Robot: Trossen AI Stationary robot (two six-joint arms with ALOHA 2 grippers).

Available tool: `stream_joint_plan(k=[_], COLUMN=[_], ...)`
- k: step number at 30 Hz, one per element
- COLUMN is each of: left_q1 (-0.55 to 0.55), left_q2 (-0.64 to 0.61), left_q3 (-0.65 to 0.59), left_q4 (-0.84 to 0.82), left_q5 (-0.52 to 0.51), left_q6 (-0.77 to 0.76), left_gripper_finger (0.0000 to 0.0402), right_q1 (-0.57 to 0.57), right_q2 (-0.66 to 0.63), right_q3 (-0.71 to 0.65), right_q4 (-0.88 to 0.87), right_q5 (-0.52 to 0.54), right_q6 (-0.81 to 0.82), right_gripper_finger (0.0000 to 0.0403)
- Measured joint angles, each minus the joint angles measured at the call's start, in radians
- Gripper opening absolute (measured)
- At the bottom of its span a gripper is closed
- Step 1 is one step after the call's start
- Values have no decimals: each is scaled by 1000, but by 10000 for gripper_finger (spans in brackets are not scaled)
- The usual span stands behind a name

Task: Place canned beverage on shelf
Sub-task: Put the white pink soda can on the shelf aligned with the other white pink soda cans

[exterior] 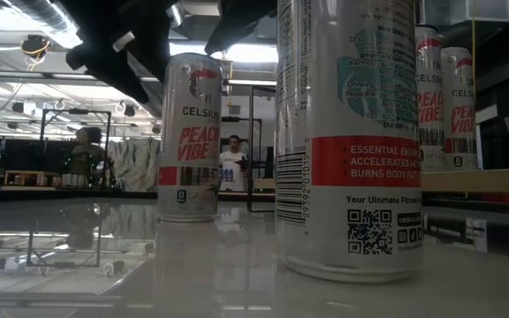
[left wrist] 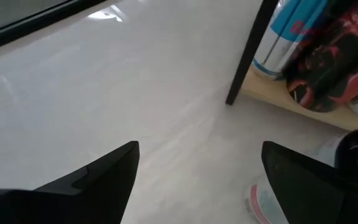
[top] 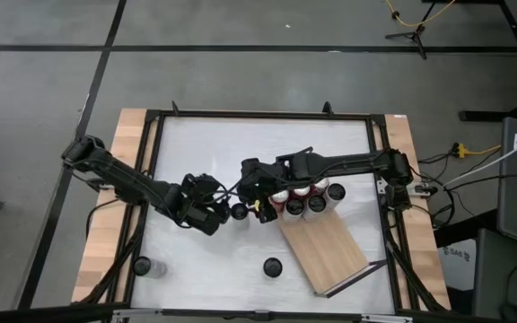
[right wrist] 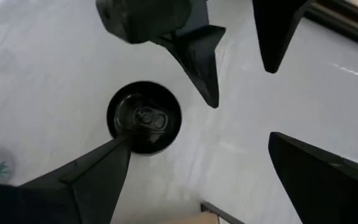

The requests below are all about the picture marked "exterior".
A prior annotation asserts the small wooden background shelf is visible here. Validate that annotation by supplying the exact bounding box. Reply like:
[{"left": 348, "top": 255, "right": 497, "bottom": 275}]
[{"left": 3, "top": 170, "right": 61, "bottom": 187}]

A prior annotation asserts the wooden shelf with black frame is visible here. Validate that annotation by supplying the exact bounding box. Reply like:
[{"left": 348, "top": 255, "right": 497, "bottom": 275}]
[{"left": 245, "top": 86, "right": 509, "bottom": 213}]

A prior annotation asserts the white patterned hanging cloth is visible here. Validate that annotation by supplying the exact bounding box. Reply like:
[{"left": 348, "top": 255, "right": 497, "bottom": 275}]
[{"left": 107, "top": 139, "right": 163, "bottom": 193}]

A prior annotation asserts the black ceiling-hung device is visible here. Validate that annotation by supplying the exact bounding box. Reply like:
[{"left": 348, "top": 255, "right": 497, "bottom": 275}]
[{"left": 19, "top": 34, "right": 52, "bottom": 59}]

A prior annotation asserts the silver frame bracket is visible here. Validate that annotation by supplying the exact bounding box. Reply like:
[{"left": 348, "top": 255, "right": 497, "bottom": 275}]
[{"left": 465, "top": 218, "right": 489, "bottom": 254}]

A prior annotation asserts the long ceiling light bar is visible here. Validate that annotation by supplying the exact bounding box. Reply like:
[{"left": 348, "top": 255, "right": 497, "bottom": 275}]
[{"left": 0, "top": 69, "right": 277, "bottom": 87}]

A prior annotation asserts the silver ventilation duct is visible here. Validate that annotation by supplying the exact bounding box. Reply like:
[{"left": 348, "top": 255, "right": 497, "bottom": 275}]
[{"left": 0, "top": 0, "right": 87, "bottom": 49}]

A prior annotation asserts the black metal frame stand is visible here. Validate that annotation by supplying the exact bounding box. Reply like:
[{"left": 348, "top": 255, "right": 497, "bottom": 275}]
[{"left": 39, "top": 109, "right": 113, "bottom": 191}]

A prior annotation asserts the person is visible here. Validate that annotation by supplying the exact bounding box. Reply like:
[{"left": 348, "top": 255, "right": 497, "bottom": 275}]
[
  {"left": 217, "top": 134, "right": 250, "bottom": 193},
  {"left": 69, "top": 126, "right": 108, "bottom": 189}
]

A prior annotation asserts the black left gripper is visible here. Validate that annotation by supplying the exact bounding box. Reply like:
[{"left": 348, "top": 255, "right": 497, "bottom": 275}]
[{"left": 57, "top": 0, "right": 278, "bottom": 106}]

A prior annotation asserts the yellow cable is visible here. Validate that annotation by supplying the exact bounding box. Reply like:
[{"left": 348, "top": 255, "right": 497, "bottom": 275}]
[{"left": 469, "top": 0, "right": 477, "bottom": 49}]

